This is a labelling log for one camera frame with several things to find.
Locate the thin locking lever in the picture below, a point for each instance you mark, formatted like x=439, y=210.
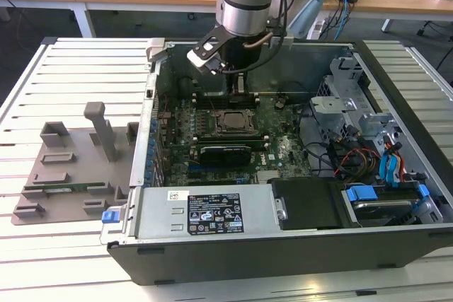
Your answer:
x=212, y=104

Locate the silver CPU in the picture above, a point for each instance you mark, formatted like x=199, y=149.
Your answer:
x=236, y=121

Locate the silver chipset heatsink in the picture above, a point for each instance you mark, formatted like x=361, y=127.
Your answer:
x=267, y=177

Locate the black RAM slot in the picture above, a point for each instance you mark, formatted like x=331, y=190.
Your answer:
x=203, y=98
x=212, y=140
x=212, y=134
x=203, y=105

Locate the metal drive cage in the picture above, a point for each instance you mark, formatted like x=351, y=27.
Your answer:
x=332, y=104

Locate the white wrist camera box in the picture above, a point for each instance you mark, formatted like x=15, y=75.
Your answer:
x=201, y=56

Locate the green motherboard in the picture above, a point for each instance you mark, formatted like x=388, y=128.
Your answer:
x=283, y=153

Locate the grey parts rack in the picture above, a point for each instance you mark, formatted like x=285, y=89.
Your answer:
x=81, y=174

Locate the grey case latch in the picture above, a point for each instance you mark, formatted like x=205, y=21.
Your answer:
x=155, y=51

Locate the black office chair base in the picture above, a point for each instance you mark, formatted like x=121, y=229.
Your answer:
x=433, y=28

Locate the hard disk in blue carrier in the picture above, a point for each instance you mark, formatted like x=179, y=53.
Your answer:
x=361, y=194

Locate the black plastic shroud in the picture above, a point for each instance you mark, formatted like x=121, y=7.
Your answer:
x=311, y=203

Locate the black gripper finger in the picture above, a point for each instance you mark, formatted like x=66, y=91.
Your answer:
x=233, y=82
x=245, y=86

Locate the CPU socket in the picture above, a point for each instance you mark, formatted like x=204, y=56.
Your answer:
x=233, y=132

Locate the grey power supply unit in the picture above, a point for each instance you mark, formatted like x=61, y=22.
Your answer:
x=159, y=217

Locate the black graphics card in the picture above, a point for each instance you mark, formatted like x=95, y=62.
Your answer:
x=226, y=156

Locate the blue latch tab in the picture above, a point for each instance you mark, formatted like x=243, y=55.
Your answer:
x=109, y=217

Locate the black PC case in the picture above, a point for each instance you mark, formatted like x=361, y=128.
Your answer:
x=283, y=259

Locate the white power strip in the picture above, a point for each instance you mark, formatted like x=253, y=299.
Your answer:
x=316, y=29

